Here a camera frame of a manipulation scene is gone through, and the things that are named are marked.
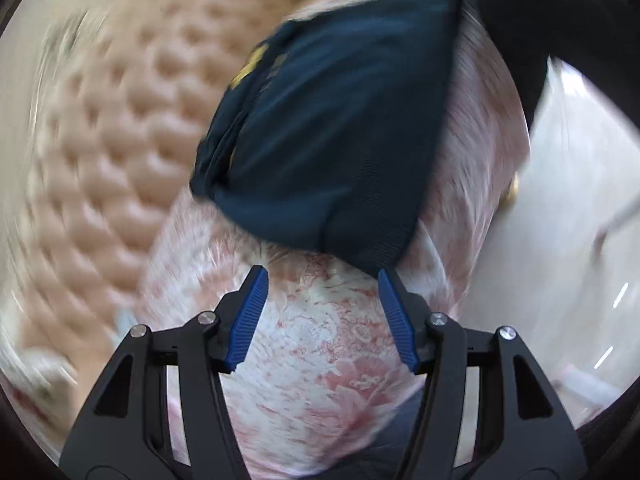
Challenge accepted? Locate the beige tufted leather sofa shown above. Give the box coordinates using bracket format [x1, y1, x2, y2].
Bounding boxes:
[0, 0, 451, 411]

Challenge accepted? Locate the pink floral blanket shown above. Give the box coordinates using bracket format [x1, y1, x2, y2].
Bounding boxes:
[142, 0, 532, 477]

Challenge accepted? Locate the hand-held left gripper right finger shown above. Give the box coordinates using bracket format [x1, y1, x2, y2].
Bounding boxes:
[377, 267, 588, 480]

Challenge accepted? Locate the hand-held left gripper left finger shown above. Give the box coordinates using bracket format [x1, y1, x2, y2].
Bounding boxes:
[59, 265, 271, 480]

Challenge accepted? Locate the navy sweatshirt with yellow print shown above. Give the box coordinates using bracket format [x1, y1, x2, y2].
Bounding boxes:
[190, 0, 462, 277]

